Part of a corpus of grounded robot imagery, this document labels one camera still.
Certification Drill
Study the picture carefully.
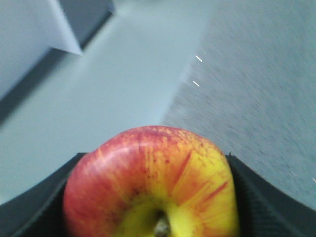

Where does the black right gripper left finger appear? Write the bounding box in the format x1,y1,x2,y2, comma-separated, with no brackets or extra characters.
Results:
0,153,86,237

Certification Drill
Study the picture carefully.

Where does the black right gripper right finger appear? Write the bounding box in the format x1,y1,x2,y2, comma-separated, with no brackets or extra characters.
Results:
226,154,316,237

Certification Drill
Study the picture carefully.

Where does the red yellow apple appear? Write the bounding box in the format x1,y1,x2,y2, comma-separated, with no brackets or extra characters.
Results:
63,126,241,237

